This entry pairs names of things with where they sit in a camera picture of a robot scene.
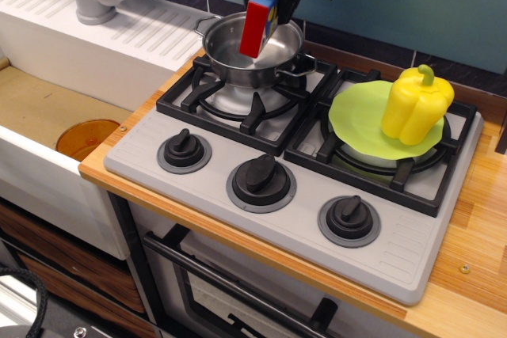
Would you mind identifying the blue cookie box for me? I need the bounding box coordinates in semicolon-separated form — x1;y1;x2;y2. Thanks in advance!
238;0;279;59

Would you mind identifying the yellow toy bell pepper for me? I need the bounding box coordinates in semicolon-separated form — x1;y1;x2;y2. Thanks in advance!
381;64;455;146

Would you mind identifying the stainless steel pot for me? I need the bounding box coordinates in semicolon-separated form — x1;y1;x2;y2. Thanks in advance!
194;12;318;89

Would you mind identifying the lime green plate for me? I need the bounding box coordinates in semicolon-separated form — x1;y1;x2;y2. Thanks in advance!
328;80;444;160

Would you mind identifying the black left stove knob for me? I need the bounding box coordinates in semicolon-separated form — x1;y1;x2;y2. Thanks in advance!
157;128;212;175

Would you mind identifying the black stove knob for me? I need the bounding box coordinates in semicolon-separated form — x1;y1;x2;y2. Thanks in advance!
226;154;297;214
318;195;381;249
157;128;212;175

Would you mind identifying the black middle stove knob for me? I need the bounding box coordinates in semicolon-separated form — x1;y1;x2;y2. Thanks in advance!
226;154;297;214

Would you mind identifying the black right stove knob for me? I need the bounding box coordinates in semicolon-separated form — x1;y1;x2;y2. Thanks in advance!
318;195;381;249

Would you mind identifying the grey toy stove top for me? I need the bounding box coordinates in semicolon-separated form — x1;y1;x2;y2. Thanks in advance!
103;51;485;307

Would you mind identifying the black left burner grate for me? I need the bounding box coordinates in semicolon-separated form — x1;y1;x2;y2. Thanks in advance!
156;54;338;156

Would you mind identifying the black burner grate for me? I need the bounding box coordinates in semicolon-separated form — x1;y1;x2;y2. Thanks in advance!
284;69;483;217
156;54;338;156

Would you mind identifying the black right burner grate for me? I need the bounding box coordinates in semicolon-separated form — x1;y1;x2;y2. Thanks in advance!
284;69;483;217

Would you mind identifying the white toy sink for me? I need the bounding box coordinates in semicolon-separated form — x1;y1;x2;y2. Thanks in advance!
1;0;204;260

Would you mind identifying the wooden drawer unit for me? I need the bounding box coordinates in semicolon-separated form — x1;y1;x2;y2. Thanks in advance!
1;199;157;337

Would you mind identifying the oven door with black handle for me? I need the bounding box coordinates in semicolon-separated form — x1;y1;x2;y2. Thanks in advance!
142;222;353;338

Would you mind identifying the black cable bottom left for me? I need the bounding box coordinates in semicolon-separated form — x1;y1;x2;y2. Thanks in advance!
0;266;48;338

